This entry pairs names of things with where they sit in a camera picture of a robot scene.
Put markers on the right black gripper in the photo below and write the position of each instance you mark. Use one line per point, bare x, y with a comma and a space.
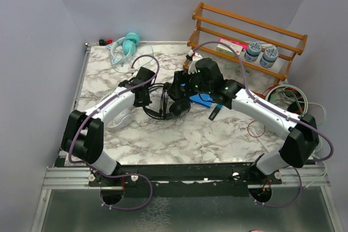
181, 77

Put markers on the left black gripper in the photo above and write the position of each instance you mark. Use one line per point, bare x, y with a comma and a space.
146, 101

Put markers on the blue notebook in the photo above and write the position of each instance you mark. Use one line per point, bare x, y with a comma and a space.
204, 100

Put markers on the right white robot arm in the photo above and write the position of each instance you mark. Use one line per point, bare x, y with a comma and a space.
298, 132

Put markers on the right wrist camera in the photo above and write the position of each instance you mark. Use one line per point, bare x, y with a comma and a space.
191, 59

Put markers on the white green box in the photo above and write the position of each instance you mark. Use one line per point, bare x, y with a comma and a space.
225, 48

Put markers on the wooden shelf rack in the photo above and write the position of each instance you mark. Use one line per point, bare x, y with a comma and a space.
213, 23

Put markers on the red black headphones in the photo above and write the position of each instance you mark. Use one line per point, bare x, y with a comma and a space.
298, 104

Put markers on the black blue marker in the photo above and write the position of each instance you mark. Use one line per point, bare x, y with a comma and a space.
215, 112

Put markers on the black blue headphones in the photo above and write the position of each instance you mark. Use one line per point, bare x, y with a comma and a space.
179, 107

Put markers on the left blue-lid jar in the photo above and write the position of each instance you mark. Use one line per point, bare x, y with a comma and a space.
253, 51

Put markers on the green headphones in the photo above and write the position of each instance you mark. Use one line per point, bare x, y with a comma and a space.
270, 89

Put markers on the right blue-lid jar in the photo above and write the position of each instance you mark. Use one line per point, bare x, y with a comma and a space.
269, 57

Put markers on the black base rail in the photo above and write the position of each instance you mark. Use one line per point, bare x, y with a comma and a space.
175, 180

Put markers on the tape roll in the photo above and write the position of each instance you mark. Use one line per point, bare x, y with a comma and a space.
239, 71

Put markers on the red black connector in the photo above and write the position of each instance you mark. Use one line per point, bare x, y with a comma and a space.
103, 42

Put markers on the blue-lid jar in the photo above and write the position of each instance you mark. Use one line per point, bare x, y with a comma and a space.
269, 57
253, 51

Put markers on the teal cat-ear headphones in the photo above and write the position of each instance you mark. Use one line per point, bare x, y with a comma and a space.
128, 44

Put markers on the white stick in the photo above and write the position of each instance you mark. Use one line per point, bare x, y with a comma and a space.
260, 141

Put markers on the white over-ear headphones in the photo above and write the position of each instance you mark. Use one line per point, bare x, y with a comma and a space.
122, 120

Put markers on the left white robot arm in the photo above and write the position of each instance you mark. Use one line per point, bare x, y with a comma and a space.
84, 132

